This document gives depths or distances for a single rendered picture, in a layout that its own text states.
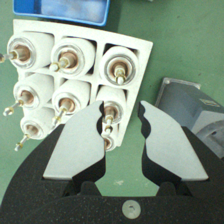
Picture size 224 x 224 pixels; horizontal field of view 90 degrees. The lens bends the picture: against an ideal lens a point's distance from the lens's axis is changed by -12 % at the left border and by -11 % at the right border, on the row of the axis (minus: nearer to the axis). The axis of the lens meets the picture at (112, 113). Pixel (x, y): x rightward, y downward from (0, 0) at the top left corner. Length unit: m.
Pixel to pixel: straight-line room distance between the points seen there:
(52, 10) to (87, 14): 0.14
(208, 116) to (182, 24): 0.38
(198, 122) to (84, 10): 0.52
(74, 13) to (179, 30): 0.40
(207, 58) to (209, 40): 0.08
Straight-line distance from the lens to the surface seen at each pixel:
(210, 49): 0.68
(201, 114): 0.36
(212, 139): 0.37
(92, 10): 0.56
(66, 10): 0.59
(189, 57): 0.63
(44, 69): 0.43
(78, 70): 0.31
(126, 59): 0.30
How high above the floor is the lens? 0.55
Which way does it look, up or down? 59 degrees down
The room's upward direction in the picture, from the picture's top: 177 degrees counter-clockwise
